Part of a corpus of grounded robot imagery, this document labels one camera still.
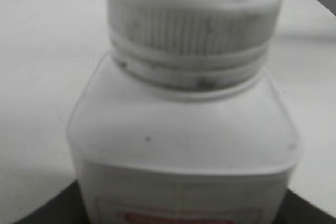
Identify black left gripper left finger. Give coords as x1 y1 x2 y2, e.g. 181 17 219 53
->
10 179 90 224

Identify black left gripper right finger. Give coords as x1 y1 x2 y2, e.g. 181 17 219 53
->
278 189 335 224

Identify white pink yogurt bottle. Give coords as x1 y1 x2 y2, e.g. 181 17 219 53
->
67 55 302 223

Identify white ribbed bottle cap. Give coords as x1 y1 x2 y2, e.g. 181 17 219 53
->
107 0 282 90

